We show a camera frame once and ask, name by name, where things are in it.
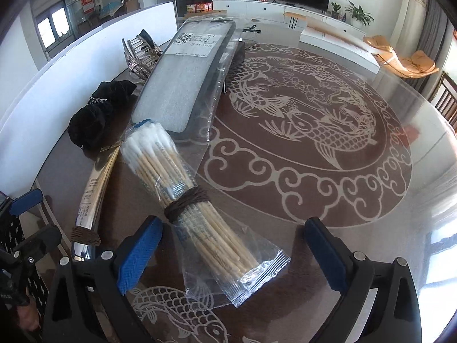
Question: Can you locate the cotton swabs bag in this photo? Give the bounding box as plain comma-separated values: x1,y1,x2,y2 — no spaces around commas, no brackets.
121,120,290,307

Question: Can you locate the black velvet pouch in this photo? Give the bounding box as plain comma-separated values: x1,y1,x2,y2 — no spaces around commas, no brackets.
67,80,137,149

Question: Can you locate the phone case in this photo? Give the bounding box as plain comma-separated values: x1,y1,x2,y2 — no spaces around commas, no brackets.
131,15,247,171

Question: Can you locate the person's left hand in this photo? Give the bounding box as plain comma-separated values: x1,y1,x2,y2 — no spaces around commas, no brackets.
16,296,39,331

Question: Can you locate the large white cardboard box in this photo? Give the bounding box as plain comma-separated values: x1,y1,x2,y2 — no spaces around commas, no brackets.
1,2,177,198

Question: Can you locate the wooden dining chair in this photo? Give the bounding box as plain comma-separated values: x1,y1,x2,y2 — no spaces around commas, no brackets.
430,71,457,132

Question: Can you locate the orange lounge chair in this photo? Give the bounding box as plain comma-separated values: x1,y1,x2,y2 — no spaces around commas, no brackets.
362,36,439,79

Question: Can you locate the white covered floor fan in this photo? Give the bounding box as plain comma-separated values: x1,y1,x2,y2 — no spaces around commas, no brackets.
390,0,428,57

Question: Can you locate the brown cardboard carton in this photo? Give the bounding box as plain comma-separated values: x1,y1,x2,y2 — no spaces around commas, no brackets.
184,9,227,19

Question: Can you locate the green potted plant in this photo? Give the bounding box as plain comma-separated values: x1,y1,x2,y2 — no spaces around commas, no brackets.
346,0,375,28

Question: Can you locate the small wooden stool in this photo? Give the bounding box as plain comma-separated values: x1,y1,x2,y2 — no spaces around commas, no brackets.
284,12,308,29

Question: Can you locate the white tv cabinet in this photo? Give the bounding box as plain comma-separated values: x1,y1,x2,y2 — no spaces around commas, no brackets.
213,0,366,39

